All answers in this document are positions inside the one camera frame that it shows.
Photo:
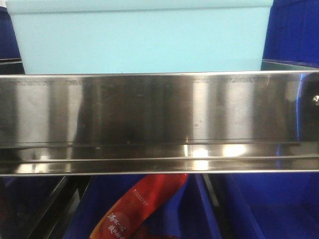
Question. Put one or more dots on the red snack package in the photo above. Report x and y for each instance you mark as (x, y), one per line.
(136, 205)

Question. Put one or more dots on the dark blue bin lower centre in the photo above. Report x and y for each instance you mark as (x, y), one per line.
(187, 215)

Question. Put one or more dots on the dark blue bin lower right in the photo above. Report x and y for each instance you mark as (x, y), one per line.
(265, 205)

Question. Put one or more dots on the light blue plastic bin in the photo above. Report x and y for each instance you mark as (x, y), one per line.
(139, 36)

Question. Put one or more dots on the dark blue bin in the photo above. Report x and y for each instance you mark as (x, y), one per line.
(293, 31)
(187, 215)
(265, 205)
(8, 43)

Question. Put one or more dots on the stainless steel shelf rail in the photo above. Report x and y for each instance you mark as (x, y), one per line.
(216, 122)

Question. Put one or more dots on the dark blue bin upper right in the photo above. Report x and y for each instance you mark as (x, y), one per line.
(293, 31)

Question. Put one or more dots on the dark blue bin upper left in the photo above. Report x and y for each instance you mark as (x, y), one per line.
(8, 43)

